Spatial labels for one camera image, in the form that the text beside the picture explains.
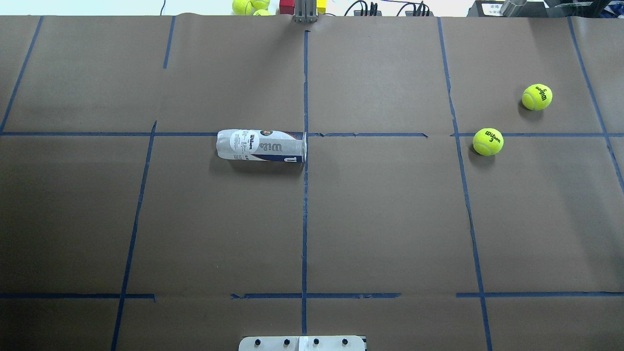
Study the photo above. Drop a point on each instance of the clear Wilson tennis ball can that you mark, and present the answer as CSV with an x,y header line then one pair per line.
x,y
262,145

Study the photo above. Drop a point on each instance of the tennis ball marked 3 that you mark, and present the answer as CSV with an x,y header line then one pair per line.
x,y
488,141

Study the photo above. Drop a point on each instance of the background tennis ball lower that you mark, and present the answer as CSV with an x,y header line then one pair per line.
x,y
262,12

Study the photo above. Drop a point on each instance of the background tennis ball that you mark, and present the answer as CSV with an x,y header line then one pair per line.
x,y
262,12
260,4
242,7

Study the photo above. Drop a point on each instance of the background tennis ball upper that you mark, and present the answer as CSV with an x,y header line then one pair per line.
x,y
260,4

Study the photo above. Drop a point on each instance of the background tennis ball left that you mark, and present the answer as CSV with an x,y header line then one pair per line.
x,y
242,7

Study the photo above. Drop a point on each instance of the far right tennis ball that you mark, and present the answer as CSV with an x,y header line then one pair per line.
x,y
537,97

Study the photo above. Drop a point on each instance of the black connector block left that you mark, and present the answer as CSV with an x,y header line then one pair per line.
x,y
367,9

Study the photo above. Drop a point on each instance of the black connector block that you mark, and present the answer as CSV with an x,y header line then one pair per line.
x,y
367,9
418,10

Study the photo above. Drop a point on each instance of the red block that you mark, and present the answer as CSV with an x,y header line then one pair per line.
x,y
286,7

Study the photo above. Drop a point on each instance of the yellow block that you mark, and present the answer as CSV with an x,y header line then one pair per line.
x,y
321,6

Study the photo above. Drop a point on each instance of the black connector block right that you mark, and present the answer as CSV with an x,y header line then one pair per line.
x,y
418,10

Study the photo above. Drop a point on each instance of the brown paper table cover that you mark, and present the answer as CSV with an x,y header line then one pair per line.
x,y
123,230

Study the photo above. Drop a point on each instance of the aluminium frame post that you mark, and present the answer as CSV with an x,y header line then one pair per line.
x,y
305,11

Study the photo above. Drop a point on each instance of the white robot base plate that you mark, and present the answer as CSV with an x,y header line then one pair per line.
x,y
304,343

